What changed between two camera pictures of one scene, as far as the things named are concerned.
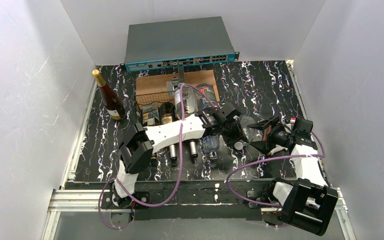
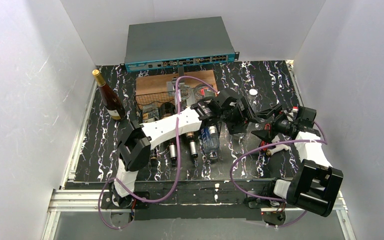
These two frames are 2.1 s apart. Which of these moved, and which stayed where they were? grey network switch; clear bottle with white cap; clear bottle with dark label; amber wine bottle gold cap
Moved: clear bottle with white cap
Stayed: amber wine bottle gold cap; clear bottle with dark label; grey network switch
